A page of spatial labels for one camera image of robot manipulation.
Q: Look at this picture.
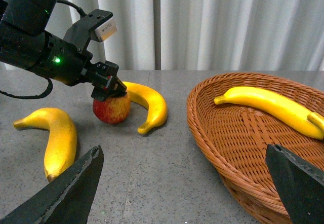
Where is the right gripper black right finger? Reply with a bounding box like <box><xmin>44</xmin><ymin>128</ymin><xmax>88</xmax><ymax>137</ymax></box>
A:
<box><xmin>265</xmin><ymin>144</ymin><xmax>323</xmax><ymax>223</ymax></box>

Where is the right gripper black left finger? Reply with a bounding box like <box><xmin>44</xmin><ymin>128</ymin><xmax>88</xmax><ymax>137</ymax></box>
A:
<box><xmin>1</xmin><ymin>145</ymin><xmax>104</xmax><ymax>223</ymax></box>

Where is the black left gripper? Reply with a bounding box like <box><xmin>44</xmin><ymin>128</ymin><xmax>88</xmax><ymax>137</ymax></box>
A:
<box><xmin>43</xmin><ymin>35</ymin><xmax>127</xmax><ymax>101</ymax></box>

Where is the red yellow apple gripped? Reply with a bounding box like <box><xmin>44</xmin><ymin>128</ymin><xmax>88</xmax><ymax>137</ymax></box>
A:
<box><xmin>93</xmin><ymin>93</ymin><xmax>131</xmax><ymax>124</ymax></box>

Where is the large yellow banana on table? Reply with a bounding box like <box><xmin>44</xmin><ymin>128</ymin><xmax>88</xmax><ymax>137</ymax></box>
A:
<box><xmin>13</xmin><ymin>107</ymin><xmax>77</xmax><ymax>182</ymax></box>

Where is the yellow banana in basket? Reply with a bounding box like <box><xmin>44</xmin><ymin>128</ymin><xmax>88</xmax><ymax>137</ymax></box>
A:
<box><xmin>214</xmin><ymin>86</ymin><xmax>323</xmax><ymax>140</ymax></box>

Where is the brown wicker basket with banana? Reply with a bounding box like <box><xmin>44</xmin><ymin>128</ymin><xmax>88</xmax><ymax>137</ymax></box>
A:
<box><xmin>187</xmin><ymin>72</ymin><xmax>323</xmax><ymax>223</ymax></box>

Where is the yellow banana near apple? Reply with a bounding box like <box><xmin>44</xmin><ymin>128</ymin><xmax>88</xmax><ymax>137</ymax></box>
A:
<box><xmin>123</xmin><ymin>81</ymin><xmax>168</xmax><ymax>134</ymax></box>

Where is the white pleated curtain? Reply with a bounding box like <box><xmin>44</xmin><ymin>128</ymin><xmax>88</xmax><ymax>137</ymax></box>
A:
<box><xmin>5</xmin><ymin>0</ymin><xmax>324</xmax><ymax>71</ymax></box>

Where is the black cable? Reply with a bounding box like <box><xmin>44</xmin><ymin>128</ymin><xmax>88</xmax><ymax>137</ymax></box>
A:
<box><xmin>0</xmin><ymin>0</ymin><xmax>87</xmax><ymax>99</ymax></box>

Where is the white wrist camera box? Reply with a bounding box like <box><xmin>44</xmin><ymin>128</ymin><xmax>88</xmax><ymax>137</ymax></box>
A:
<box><xmin>94</xmin><ymin>17</ymin><xmax>117</xmax><ymax>42</ymax></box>

